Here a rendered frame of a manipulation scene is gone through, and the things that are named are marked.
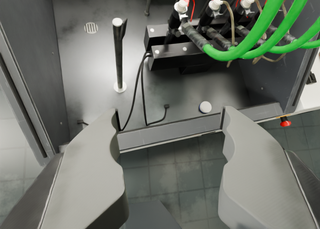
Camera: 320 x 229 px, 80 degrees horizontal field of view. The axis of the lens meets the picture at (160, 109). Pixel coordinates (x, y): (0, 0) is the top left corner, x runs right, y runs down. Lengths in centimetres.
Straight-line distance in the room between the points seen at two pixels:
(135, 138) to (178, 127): 11
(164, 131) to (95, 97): 25
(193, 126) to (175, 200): 105
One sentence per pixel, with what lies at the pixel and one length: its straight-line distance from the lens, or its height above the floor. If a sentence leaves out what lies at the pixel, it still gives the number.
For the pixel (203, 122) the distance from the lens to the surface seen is 53.
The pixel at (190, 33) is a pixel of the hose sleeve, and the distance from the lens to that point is 39.
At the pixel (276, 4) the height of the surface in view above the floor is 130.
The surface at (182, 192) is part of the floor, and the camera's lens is 152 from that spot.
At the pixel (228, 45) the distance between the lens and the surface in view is 43.
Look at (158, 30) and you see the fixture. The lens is 56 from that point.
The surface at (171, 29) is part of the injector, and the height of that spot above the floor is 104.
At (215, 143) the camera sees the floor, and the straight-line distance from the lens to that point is 160.
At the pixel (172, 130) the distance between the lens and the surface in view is 50.
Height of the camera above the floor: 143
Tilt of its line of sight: 73 degrees down
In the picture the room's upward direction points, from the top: 39 degrees clockwise
